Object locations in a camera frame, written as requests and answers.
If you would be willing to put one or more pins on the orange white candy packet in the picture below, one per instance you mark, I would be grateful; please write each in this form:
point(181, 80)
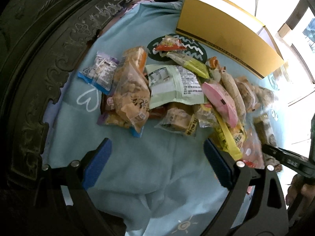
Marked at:
point(215, 70)

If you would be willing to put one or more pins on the clear pastry snack packet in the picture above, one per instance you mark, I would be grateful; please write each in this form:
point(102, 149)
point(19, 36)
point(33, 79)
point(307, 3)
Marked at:
point(252, 150)

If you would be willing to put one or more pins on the long rice cracker packet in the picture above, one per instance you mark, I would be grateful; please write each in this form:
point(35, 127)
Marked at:
point(232, 89)

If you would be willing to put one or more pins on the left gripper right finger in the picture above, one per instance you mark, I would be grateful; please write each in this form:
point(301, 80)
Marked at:
point(266, 215)

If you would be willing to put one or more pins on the yellow soft bread packet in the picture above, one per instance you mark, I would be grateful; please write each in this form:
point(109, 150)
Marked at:
point(228, 139)

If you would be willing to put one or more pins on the person's right hand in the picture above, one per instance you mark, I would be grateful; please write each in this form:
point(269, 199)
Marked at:
point(297, 186)

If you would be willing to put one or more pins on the small brown cake packet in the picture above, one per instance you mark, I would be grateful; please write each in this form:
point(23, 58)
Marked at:
point(179, 119)

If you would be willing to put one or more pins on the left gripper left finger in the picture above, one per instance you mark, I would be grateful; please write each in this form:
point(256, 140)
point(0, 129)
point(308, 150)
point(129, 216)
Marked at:
point(65, 193)

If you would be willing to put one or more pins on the pale green snack pouch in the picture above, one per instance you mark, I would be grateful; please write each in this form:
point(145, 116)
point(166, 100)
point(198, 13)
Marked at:
point(173, 83)

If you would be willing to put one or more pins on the framed lotus painting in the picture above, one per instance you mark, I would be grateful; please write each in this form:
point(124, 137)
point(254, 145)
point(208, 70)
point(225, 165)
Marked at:
point(298, 34)

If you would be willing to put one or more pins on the clear nut snack packet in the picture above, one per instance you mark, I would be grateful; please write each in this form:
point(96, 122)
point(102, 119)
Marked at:
point(265, 96)

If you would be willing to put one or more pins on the light blue tablecloth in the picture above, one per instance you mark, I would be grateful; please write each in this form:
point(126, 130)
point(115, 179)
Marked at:
point(160, 183)

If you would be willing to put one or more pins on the pink cracker snack packet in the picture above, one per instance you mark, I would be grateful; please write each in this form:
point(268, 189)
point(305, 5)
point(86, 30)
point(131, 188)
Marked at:
point(222, 102)

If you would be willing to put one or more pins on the yellow cardboard box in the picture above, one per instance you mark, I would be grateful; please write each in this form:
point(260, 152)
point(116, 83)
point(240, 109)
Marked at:
point(232, 31)

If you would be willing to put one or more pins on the blue purple clear packet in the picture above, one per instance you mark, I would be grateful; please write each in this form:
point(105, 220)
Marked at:
point(101, 73)

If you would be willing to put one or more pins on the red top snack packet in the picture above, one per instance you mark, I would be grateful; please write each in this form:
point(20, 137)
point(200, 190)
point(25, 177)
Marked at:
point(170, 43)

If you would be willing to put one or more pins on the dried duck neck packet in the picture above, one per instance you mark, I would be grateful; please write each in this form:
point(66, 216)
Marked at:
point(266, 136)

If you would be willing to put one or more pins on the dark carved wooden furniture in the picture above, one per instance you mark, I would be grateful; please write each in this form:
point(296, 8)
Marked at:
point(41, 43)

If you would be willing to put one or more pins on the lime green snack packet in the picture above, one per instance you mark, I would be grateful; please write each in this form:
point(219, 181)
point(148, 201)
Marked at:
point(189, 63)

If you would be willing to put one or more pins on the orange biscuit snack bag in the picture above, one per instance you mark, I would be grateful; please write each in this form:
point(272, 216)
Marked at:
point(131, 93)

